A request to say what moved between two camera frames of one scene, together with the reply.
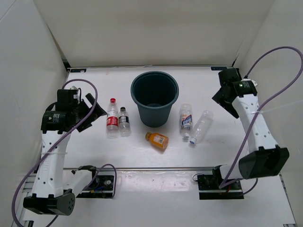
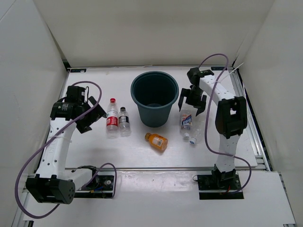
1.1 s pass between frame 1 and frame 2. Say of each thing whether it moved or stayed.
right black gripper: moved
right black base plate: stayed
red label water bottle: stayed
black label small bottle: stayed
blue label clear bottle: stayed
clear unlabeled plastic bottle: moved
